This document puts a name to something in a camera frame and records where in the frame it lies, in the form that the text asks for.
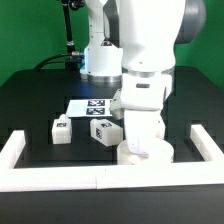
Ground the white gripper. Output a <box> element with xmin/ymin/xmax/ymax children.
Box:
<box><xmin>124</xmin><ymin>110</ymin><xmax>161</xmax><ymax>156</ymax></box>

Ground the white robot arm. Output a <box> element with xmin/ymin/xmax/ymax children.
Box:
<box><xmin>80</xmin><ymin>0</ymin><xmax>206</xmax><ymax>156</ymax></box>

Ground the paper sheet with markers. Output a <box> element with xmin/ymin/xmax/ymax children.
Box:
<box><xmin>66</xmin><ymin>99</ymin><xmax>111</xmax><ymax>118</ymax></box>

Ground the white U-shaped fence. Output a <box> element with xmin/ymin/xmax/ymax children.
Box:
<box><xmin>0</xmin><ymin>125</ymin><xmax>224</xmax><ymax>192</ymax></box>

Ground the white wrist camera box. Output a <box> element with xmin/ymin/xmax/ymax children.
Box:
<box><xmin>110</xmin><ymin>89</ymin><xmax>124</xmax><ymax>120</ymax></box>

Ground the black cable bundle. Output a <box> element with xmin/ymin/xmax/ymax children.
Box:
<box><xmin>33</xmin><ymin>50</ymin><xmax>85</xmax><ymax>71</ymax></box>

